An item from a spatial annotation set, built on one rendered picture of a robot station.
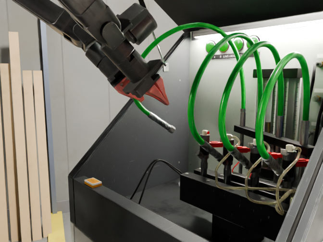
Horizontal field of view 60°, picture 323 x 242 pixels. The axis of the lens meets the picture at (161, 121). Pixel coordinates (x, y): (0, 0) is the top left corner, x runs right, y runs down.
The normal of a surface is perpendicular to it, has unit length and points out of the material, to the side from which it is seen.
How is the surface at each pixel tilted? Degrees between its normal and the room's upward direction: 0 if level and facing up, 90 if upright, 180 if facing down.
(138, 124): 90
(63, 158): 90
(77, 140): 90
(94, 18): 121
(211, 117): 90
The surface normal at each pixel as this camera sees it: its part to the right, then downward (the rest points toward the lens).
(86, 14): 0.60, 0.60
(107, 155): 0.68, 0.11
